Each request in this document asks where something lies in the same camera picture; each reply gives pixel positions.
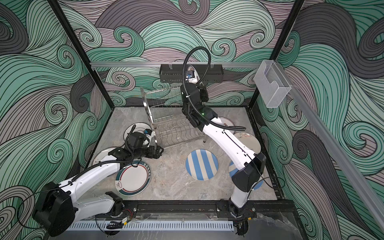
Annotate blue striped plate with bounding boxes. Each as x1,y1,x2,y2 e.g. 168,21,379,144
230,163,264,192
186,149,219,181

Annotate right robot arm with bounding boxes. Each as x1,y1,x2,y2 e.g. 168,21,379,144
180,83,266,218

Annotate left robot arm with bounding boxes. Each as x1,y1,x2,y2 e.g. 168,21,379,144
32,146,164,237

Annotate white plate black outline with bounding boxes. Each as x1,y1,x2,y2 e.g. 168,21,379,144
123,123,152,145

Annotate green red rimmed plate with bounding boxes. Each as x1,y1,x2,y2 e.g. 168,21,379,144
115,161,151,196

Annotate white plate red characters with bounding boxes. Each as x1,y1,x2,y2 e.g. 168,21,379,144
219,117,236,134

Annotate cream floral plate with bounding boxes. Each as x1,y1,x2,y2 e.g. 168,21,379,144
235,132,261,154

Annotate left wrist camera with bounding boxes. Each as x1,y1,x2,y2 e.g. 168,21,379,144
125,132,151,149

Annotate steel wire dish rack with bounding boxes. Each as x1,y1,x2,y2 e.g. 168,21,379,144
141,84,204,148

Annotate black wall shelf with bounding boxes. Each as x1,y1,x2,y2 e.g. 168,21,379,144
159,65,224,84

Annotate clear acrylic wall holder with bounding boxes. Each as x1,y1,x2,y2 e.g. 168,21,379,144
254,60,292,109

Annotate white slotted cable duct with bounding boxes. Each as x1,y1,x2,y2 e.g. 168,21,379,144
68,220,234,232

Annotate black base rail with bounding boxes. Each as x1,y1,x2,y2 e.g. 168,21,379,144
123,200,296,214

